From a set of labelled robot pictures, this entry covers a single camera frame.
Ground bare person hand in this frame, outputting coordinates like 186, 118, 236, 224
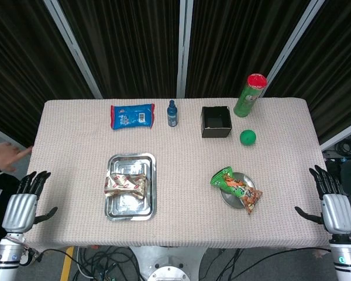
0, 142, 33, 173

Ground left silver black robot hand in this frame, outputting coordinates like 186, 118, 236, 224
1, 171, 59, 234

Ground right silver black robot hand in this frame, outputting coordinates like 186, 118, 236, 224
294, 165, 351, 235

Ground green chip bag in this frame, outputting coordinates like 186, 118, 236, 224
209, 165, 263, 215

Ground brown snack packet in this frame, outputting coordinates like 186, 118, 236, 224
104, 172, 149, 200

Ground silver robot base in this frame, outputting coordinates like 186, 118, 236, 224
128, 245, 208, 281

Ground black power strip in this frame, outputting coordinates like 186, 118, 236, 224
324, 156, 351, 164

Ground round steel plate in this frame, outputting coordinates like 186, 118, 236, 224
219, 172, 257, 210

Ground green ball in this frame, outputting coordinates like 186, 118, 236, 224
240, 129, 257, 146

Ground rectangular steel tray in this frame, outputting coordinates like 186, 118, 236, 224
105, 152, 158, 222

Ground blue snack package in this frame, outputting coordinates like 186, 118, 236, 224
110, 103, 156, 131

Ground green chips can red lid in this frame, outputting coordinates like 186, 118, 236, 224
233, 73, 268, 118

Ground black open box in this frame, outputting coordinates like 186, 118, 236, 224
201, 105, 233, 139

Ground pink woven tablecloth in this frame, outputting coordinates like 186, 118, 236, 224
25, 98, 334, 252

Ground blue spray bottle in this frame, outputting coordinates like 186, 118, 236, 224
167, 100, 178, 128

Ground white partition rail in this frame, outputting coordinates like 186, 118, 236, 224
0, 122, 33, 155
320, 116, 351, 152

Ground tangled black floor cables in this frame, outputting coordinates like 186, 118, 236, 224
73, 245, 141, 281

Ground white partition post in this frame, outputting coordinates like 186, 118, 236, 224
43, 0, 104, 100
176, 0, 194, 99
264, 0, 327, 98

